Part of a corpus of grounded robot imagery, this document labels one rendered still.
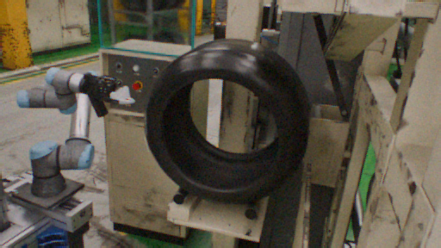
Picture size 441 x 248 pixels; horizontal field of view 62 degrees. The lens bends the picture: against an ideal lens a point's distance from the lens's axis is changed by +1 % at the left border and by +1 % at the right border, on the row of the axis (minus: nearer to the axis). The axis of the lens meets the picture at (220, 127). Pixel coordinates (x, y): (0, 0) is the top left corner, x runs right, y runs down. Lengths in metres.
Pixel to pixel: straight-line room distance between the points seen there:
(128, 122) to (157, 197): 0.52
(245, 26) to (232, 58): 0.36
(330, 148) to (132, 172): 1.31
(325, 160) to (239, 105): 0.43
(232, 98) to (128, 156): 0.98
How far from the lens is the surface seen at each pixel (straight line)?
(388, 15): 0.75
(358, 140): 1.56
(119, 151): 2.36
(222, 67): 1.16
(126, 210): 2.57
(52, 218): 1.90
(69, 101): 1.61
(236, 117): 1.61
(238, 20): 1.51
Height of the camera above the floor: 1.71
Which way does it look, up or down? 23 degrees down
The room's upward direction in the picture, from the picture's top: 4 degrees clockwise
